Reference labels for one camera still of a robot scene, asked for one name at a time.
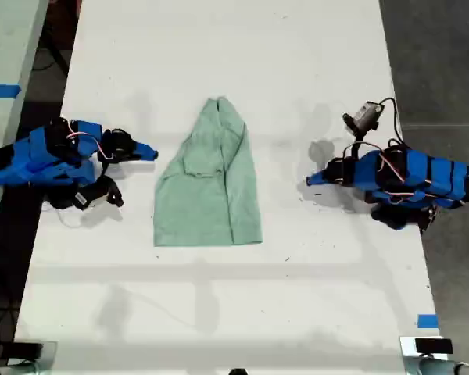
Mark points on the small black box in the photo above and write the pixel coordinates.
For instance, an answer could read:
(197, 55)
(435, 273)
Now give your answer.
(27, 350)
(434, 346)

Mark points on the grey tube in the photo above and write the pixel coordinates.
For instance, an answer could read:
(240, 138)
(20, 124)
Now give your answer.
(434, 367)

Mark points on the long blue tape strip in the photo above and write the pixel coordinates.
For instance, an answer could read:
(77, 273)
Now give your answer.
(2, 91)

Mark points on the short black camera stalk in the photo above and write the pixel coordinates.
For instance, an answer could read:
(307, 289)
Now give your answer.
(102, 171)
(355, 143)

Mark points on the pale green t-shirt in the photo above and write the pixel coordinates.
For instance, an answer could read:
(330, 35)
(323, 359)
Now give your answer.
(207, 195)

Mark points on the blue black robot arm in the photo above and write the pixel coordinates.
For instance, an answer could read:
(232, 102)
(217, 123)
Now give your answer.
(445, 176)
(23, 166)

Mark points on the small black round object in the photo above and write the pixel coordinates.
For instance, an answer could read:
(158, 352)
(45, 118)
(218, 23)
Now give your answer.
(238, 372)

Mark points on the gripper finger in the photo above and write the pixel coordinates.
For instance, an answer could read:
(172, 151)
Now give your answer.
(127, 158)
(144, 150)

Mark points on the short blue tape strip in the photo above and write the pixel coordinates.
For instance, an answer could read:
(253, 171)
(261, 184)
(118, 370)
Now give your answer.
(428, 321)

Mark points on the grey black camera box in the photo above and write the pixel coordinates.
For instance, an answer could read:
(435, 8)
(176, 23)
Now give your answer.
(365, 116)

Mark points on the pale side table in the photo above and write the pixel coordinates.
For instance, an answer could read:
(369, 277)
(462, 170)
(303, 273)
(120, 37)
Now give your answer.
(4, 47)

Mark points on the black camera box white label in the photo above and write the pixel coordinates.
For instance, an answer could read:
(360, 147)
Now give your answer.
(95, 195)

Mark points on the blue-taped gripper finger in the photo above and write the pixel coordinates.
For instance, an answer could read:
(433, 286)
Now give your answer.
(319, 177)

